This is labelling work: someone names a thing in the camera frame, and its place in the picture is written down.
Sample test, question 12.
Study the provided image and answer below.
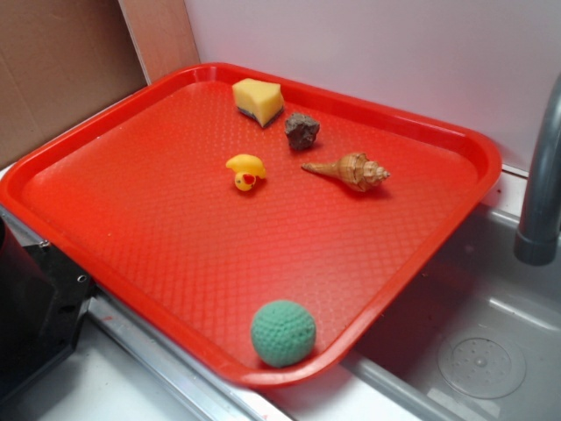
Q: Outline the brown spiral seashell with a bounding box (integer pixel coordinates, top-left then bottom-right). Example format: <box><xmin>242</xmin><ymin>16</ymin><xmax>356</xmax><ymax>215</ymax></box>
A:
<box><xmin>301</xmin><ymin>153</ymin><xmax>391</xmax><ymax>192</ymax></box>

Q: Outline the grey brown rock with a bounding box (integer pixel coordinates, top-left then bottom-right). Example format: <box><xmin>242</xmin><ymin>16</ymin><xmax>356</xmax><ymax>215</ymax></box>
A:
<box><xmin>285</xmin><ymin>112</ymin><xmax>320</xmax><ymax>151</ymax></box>

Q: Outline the grey sink basin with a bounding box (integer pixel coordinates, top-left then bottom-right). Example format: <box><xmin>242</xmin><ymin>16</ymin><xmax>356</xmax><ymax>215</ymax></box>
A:
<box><xmin>266</xmin><ymin>203</ymin><xmax>561</xmax><ymax>421</ymax></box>

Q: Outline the yellow rubber duck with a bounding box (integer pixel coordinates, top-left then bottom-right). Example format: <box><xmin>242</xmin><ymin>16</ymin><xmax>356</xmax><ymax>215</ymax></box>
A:
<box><xmin>225</xmin><ymin>153</ymin><xmax>267</xmax><ymax>192</ymax></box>

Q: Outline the yellow sponge piece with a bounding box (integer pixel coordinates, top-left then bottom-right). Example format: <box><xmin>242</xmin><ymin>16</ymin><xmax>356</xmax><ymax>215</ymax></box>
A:
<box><xmin>232</xmin><ymin>78</ymin><xmax>284</xmax><ymax>128</ymax></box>

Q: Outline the red plastic tray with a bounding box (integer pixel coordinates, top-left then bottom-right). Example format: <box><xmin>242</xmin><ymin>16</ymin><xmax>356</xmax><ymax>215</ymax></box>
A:
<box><xmin>1</xmin><ymin>64</ymin><xmax>501</xmax><ymax>389</ymax></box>

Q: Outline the green crocheted ball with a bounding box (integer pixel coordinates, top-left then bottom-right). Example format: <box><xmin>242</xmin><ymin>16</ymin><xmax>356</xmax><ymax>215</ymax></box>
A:
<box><xmin>250</xmin><ymin>300</ymin><xmax>316</xmax><ymax>368</ymax></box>

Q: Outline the brown cardboard panel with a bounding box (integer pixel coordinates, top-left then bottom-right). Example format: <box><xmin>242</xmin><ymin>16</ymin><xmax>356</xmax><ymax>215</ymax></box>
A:
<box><xmin>1</xmin><ymin>1</ymin><xmax>200</xmax><ymax>168</ymax></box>

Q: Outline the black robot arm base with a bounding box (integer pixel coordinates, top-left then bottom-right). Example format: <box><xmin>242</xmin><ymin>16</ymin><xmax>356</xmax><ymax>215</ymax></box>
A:
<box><xmin>1</xmin><ymin>221</ymin><xmax>94</xmax><ymax>403</ymax></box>

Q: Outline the grey metal faucet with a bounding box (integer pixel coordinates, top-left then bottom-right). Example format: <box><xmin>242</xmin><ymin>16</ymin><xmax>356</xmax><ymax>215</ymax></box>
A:
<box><xmin>514</xmin><ymin>80</ymin><xmax>560</xmax><ymax>266</ymax></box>

